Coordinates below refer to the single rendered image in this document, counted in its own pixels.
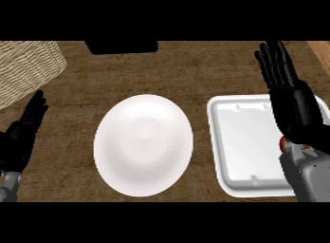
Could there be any black appliance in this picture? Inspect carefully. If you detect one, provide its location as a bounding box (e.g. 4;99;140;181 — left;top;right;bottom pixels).
84;40;159;56

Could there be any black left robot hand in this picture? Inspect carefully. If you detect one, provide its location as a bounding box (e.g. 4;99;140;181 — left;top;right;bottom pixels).
0;89;50;177

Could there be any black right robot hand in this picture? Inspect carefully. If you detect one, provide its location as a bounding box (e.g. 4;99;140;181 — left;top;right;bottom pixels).
253;40;330;160

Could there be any white rectangular tray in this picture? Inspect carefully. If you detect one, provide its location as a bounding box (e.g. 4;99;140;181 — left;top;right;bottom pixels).
206;93;330;198

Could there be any pale wicker basket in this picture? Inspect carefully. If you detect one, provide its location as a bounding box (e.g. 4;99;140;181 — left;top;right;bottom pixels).
0;40;69;118

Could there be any white oval plate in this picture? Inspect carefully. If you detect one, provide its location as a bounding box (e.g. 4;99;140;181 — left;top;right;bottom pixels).
93;93;194;197

